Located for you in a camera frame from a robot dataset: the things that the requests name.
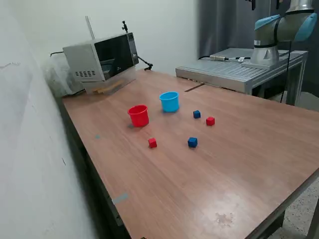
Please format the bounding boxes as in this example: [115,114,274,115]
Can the aluminium robot base table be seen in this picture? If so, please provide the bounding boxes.
[175,47,310,107]

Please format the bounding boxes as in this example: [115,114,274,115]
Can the blue plastic cup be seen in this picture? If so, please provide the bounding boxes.
[159,91,180,113]

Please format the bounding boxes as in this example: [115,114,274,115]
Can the red plastic cup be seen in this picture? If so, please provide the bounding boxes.
[127,104,150,128]

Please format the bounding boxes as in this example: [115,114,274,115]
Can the white thin rod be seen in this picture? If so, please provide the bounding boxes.
[85,15,96,40]

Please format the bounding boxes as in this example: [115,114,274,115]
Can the silver microwave oven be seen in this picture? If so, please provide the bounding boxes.
[62,31,140,83]

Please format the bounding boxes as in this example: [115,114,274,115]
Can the crumpled clear plastic bag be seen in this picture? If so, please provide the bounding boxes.
[41,53,87,98]

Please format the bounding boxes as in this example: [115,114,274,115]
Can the grey tape strip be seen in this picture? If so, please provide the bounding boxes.
[111,193,129,205]

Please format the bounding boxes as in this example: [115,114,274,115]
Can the black hanging cable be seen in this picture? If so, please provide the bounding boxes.
[280,41,294,104]

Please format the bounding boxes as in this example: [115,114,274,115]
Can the cable with silver connector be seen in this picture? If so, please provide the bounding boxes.
[198,54,252,62]

